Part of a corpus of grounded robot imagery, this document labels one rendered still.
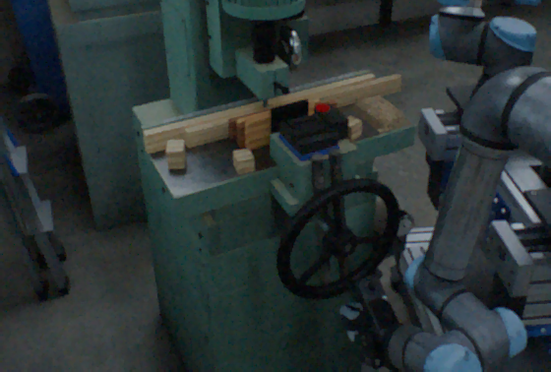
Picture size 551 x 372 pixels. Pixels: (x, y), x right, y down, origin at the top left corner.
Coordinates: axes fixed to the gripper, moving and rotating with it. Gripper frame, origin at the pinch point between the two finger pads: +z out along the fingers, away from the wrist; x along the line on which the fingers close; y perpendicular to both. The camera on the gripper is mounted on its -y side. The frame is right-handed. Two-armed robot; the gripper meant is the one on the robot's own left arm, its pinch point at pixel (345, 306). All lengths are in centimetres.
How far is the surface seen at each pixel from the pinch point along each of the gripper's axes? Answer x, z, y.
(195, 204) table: -22.1, 11.6, -27.1
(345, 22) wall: 168, 255, -75
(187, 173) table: -21.1, 15.7, -33.0
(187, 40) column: -9, 33, -62
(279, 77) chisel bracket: 3.4, 12.7, -48.2
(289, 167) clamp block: -3.2, 3.7, -29.7
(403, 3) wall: 212, 248, -78
